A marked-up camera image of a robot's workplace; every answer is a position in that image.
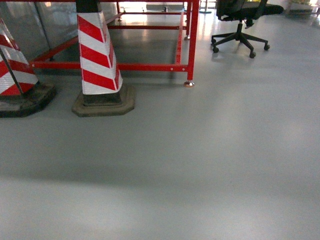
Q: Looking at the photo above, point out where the black office chair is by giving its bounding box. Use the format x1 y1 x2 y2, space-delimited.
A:
211 0 284 59

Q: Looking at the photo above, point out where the red metal table frame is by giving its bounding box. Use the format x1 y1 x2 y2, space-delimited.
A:
0 0 201 88

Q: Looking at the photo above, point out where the red white cone middle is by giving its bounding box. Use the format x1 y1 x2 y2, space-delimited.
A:
72 0 136 117

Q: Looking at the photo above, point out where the red white cone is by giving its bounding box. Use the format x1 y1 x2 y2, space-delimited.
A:
0 20 57 118
72 0 136 117

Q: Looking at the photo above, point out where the red white cone left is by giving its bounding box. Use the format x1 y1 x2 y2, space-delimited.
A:
0 20 57 118

